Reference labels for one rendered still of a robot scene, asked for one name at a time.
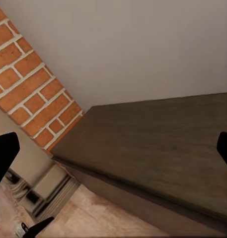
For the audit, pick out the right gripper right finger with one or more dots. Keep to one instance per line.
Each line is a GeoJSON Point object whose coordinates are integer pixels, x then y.
{"type": "Point", "coordinates": [222, 145]}

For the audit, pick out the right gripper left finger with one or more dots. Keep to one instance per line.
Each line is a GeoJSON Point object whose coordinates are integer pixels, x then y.
{"type": "Point", "coordinates": [9, 148]}

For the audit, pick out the cabinet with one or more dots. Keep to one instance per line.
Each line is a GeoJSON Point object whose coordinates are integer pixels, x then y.
{"type": "Point", "coordinates": [157, 160]}

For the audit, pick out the wood fireplace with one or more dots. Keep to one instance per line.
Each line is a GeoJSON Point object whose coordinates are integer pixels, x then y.
{"type": "Point", "coordinates": [37, 182]}

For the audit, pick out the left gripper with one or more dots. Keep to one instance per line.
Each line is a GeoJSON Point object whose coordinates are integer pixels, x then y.
{"type": "Point", "coordinates": [34, 230]}

